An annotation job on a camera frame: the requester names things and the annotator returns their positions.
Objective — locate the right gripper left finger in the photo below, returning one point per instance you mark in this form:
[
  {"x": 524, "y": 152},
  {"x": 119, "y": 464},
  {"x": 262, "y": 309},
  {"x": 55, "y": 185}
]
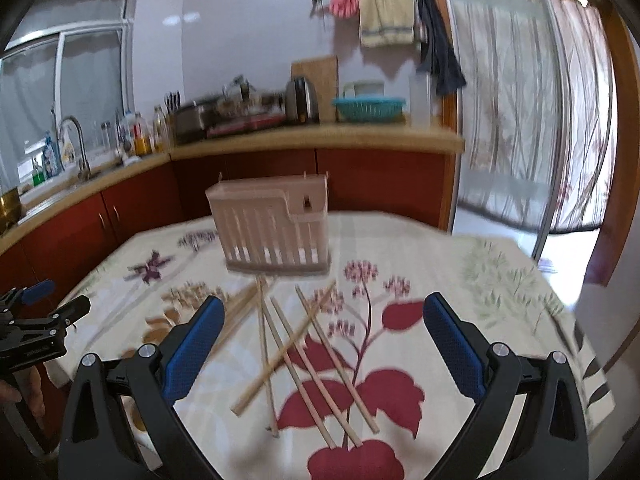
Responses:
[{"x": 97, "y": 439}]

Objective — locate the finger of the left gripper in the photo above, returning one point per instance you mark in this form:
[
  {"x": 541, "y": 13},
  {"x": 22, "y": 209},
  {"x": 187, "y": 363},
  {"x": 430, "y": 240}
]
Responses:
[
  {"x": 68, "y": 314},
  {"x": 31, "y": 295}
]

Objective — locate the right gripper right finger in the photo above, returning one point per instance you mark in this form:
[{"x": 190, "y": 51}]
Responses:
[{"x": 550, "y": 441}]

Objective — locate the red kitchen cabinets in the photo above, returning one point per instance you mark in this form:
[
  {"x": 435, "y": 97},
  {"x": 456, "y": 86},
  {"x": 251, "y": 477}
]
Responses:
[{"x": 72, "y": 237}]

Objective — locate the person's left hand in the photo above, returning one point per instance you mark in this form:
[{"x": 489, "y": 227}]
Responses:
[{"x": 25, "y": 385}]

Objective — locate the brass pot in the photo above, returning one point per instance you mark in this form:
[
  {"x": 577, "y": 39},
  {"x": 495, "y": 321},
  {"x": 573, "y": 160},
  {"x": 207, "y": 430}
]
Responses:
[{"x": 11, "y": 209}]

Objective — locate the steel sink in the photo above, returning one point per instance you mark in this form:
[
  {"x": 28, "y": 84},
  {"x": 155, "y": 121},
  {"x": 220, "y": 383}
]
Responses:
[{"x": 68, "y": 180}]

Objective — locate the green soap bottle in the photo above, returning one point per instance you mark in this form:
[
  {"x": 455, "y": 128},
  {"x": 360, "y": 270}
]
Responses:
[{"x": 39, "y": 175}]

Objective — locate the chrome faucet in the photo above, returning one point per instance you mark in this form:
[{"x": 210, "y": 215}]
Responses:
[{"x": 82, "y": 165}]

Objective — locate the blue detergent bottle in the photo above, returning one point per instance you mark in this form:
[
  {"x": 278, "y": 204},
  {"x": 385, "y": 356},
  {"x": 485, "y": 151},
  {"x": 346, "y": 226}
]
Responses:
[{"x": 50, "y": 160}]

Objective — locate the white cleaner bottle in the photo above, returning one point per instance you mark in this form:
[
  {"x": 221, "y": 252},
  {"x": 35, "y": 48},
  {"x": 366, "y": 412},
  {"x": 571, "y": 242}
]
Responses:
[{"x": 67, "y": 150}]

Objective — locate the red label oil bottle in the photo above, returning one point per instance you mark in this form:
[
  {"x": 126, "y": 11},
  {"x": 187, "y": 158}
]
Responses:
[{"x": 142, "y": 141}]

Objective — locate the yellow oil bottle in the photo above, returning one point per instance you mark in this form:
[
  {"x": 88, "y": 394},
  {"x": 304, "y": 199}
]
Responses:
[{"x": 159, "y": 127}]

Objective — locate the silver rice cooker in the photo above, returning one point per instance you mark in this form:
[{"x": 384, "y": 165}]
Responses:
[{"x": 193, "y": 120}]

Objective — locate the knife block with knives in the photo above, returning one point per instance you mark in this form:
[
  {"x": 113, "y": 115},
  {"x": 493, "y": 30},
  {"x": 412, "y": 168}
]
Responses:
[{"x": 172, "y": 102}]

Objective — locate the pink perforated utensil holder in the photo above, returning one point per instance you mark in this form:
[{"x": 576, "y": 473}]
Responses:
[{"x": 275, "y": 225}]

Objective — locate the floral tablecloth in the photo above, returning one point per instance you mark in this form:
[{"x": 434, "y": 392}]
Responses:
[{"x": 384, "y": 268}]

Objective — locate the red induction cooker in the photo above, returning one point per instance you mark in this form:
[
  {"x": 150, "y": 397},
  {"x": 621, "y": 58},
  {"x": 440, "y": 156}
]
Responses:
[{"x": 246, "y": 124}]

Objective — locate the steel wok with lid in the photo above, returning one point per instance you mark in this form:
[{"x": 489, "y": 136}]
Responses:
[{"x": 240, "y": 98}]

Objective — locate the black electric kettle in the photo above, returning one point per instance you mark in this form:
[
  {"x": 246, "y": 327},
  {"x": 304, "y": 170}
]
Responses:
[{"x": 301, "y": 103}]

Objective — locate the beige countertop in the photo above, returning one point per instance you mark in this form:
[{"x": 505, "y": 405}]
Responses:
[{"x": 389, "y": 137}]

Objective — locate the wooden cutting board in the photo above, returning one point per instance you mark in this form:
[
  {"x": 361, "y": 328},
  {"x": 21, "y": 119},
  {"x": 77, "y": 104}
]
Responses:
[{"x": 323, "y": 74}]

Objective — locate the teal plastic basket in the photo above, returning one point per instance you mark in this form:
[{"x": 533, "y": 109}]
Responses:
[{"x": 370, "y": 108}]

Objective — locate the white plastic container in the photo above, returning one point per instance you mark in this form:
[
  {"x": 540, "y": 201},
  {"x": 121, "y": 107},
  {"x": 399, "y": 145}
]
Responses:
[{"x": 420, "y": 102}]

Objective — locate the sliding glass door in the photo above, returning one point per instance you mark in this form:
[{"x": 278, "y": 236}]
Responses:
[{"x": 550, "y": 119}]

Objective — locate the dark grey cloth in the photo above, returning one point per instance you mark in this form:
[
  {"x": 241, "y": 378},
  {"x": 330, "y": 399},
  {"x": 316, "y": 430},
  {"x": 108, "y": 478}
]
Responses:
[{"x": 437, "y": 56}]

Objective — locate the pink rubber glove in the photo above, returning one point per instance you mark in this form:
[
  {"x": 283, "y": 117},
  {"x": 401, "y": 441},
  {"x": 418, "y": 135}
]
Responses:
[{"x": 344, "y": 8}]

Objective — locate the beige towel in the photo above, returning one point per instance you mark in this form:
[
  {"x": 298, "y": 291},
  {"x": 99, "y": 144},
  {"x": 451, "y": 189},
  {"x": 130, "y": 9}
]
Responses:
[{"x": 384, "y": 23}]

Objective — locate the window with aluminium frame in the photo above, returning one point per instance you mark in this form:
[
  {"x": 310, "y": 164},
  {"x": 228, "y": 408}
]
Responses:
[{"x": 66, "y": 57}]

